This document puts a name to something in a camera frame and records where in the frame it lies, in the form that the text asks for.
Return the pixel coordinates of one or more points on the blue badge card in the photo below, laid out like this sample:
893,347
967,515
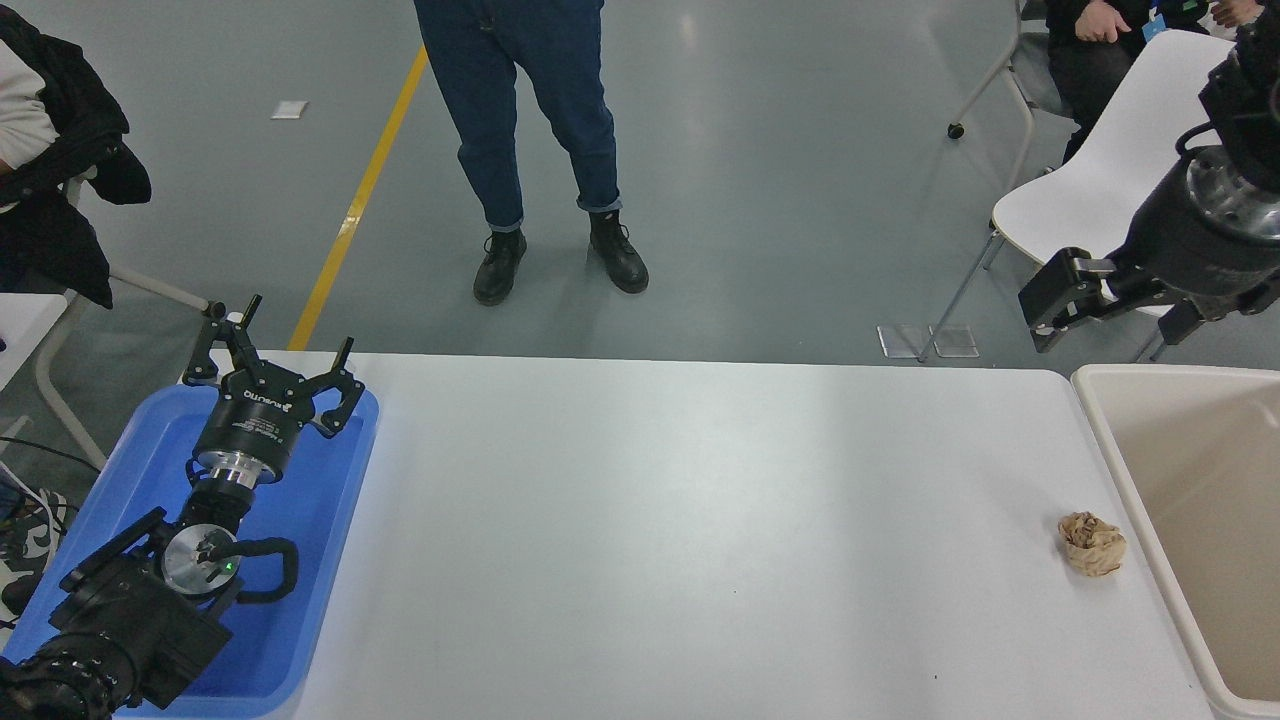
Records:
1155,26

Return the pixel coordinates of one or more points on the grey wheeled chair frame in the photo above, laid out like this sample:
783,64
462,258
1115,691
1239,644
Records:
150,285

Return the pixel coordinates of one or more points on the large pale bin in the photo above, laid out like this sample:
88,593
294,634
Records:
1200,480

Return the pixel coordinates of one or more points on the tan paper ball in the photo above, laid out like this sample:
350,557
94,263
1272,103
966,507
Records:
1092,545

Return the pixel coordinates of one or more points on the small white side table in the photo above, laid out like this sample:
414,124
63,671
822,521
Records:
25,325

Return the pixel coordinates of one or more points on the white plastic chair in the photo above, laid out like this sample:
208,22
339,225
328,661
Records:
1100,190

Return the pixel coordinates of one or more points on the standing person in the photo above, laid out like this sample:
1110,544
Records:
500,100

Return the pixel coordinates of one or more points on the seated person with badge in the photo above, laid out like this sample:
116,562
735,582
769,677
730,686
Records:
1075,70

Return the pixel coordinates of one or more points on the black and white sneaker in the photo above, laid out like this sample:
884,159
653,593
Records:
35,535

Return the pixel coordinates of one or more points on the seated person with dark coat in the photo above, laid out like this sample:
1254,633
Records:
60,150

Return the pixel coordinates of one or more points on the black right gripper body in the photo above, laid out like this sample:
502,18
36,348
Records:
1190,250

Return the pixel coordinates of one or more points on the clear plastic floor plate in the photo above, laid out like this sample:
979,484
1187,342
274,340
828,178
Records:
955,341
903,341

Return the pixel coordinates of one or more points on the grey chair with caster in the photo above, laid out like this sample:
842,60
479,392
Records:
1020,90

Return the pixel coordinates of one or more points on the blue plastic tray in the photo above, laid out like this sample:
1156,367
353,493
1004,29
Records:
320,500

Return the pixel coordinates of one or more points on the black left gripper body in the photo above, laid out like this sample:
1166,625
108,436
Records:
250,420

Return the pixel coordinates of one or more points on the person's hand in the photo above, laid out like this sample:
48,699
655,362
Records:
1237,12
1100,20

